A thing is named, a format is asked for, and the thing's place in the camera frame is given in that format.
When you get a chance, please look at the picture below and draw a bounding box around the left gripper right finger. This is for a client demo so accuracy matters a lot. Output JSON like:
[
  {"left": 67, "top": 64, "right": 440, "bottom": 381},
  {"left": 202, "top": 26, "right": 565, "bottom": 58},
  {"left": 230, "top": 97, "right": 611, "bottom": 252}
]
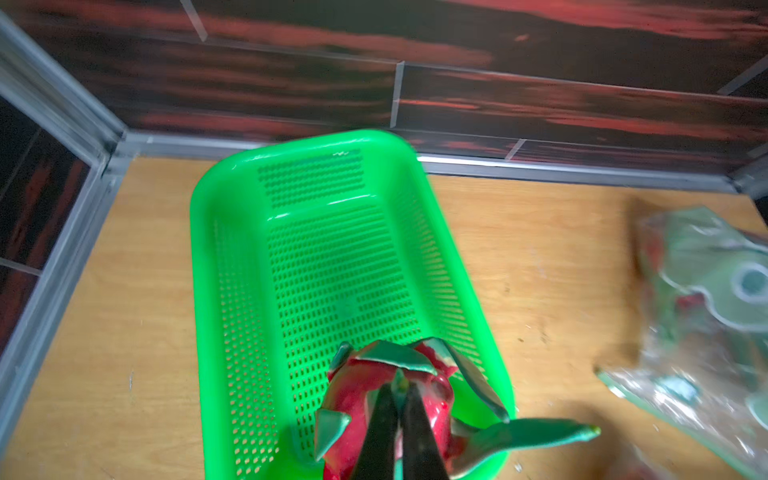
[{"left": 400, "top": 384, "right": 448, "bottom": 480}]

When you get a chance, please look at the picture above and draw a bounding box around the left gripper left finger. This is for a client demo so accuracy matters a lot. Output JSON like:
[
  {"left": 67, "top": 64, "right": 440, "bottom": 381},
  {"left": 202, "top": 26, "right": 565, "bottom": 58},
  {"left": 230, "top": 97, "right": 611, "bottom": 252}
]
[{"left": 351, "top": 384, "right": 399, "bottom": 480}]

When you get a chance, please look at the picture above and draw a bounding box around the red green dragon fruit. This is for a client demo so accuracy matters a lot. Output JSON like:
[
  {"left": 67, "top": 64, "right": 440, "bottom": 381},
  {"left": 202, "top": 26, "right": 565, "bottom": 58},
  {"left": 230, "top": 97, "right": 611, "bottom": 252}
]
[{"left": 314, "top": 337, "right": 601, "bottom": 479}]

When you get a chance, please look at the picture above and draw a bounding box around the clear zip-top bag far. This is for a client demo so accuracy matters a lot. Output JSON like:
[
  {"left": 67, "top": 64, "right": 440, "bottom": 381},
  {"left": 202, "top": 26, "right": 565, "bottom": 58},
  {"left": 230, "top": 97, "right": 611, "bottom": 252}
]
[{"left": 596, "top": 207, "right": 767, "bottom": 479}]

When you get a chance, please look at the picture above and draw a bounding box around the dragon fruit in far bag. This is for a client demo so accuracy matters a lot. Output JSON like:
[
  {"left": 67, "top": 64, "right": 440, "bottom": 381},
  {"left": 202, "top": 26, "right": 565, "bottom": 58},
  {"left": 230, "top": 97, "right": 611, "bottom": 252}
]
[{"left": 638, "top": 226, "right": 767, "bottom": 357}]

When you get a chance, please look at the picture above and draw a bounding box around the green plastic perforated basket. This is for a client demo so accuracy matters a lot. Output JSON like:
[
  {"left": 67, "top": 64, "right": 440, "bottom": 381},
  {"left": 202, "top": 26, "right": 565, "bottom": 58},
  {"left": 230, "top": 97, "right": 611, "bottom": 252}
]
[{"left": 190, "top": 130, "right": 515, "bottom": 479}]

